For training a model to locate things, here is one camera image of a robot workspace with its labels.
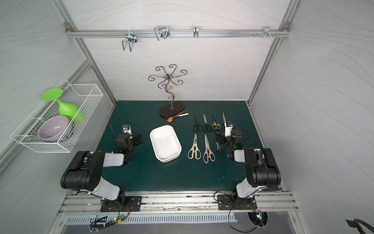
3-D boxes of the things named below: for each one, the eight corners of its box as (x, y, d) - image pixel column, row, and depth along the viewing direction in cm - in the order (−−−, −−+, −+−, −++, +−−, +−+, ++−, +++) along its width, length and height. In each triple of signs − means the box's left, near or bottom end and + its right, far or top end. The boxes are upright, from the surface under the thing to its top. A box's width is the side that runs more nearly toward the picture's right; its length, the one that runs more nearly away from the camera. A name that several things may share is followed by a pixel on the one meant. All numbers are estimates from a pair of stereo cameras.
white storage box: (158, 167, 88) (156, 163, 83) (149, 135, 102) (147, 130, 97) (184, 156, 92) (184, 152, 87) (172, 127, 106) (171, 123, 102)
